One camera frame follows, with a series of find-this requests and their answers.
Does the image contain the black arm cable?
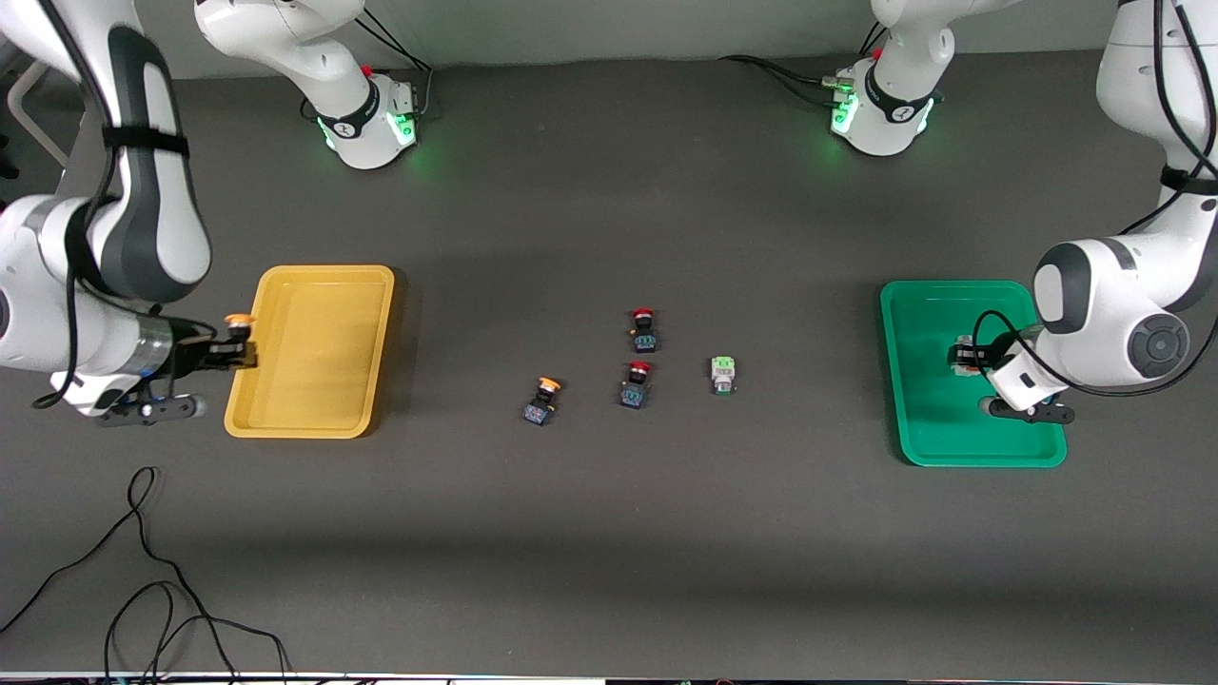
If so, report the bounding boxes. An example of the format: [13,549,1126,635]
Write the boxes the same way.
[969,0,1218,399]
[31,0,206,412]

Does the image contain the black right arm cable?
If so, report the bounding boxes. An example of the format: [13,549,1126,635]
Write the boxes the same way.
[31,0,206,412]

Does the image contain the black left base cables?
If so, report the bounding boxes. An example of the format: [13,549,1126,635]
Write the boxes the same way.
[718,21,891,108]

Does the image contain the white metal tube frame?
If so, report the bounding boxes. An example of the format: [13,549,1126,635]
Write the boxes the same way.
[8,59,72,167]

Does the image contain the black base cables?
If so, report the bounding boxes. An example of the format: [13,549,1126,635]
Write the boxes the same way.
[718,21,891,108]
[303,8,435,123]

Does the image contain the thin black looped cable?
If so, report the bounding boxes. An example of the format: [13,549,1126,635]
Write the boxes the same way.
[0,466,239,684]

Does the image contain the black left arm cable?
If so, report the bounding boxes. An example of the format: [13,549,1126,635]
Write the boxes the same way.
[969,0,1218,399]

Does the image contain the dark grey table mat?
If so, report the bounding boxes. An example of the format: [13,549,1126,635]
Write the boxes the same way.
[0,48,1218,678]

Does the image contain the yellow plastic tray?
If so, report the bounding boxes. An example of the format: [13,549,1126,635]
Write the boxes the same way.
[224,264,396,440]

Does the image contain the green plastic tray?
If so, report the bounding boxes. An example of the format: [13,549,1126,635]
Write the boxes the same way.
[879,280,1069,468]

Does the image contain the black right base cables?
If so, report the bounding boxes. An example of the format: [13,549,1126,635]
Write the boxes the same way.
[303,8,435,123]

